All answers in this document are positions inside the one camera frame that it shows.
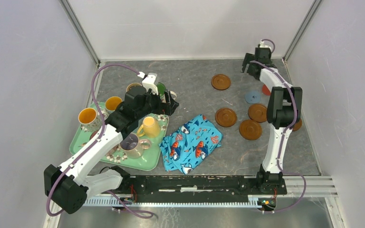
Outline red round coaster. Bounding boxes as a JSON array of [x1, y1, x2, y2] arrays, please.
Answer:
[[261, 85, 271, 96]]

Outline blue shark print cloth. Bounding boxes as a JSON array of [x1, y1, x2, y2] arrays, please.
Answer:
[[159, 114, 223, 175]]

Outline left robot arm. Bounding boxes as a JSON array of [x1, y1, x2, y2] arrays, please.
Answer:
[[44, 86, 179, 217]]

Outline blue round coaster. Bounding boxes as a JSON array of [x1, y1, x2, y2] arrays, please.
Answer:
[[245, 90, 261, 104]]

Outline brown wooden coaster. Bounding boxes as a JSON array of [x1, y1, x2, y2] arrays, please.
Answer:
[[215, 108, 237, 127], [239, 119, 262, 140], [248, 104, 267, 123], [292, 119, 302, 132], [211, 74, 231, 90]]

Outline yellow mug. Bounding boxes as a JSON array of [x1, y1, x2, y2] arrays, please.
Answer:
[[136, 116, 160, 138]]

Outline green inside floral mug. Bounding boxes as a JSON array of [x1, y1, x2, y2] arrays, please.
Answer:
[[157, 82, 177, 103]]

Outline small cup orange inside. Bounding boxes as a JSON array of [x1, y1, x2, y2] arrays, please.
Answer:
[[105, 96, 123, 113]]

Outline beige mug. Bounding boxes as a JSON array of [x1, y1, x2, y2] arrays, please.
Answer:
[[126, 83, 142, 92]]

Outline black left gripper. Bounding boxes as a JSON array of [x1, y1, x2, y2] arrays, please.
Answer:
[[136, 88, 179, 120]]

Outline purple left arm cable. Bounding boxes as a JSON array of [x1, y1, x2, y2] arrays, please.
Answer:
[[46, 64, 141, 217]]

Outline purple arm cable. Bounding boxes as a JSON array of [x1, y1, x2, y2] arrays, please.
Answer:
[[46, 64, 141, 217], [250, 38, 307, 213]]

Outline floral cup orange inside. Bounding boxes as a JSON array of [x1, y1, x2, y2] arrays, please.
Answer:
[[78, 107, 102, 132]]

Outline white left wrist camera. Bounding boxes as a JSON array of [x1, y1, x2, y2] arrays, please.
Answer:
[[137, 71, 159, 95]]

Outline green floral tray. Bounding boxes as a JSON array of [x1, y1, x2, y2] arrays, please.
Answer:
[[69, 114, 169, 171]]

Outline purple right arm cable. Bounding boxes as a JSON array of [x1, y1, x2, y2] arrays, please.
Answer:
[[250, 38, 307, 213]]

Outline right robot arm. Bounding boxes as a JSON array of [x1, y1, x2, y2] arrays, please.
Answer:
[[242, 44, 302, 194]]

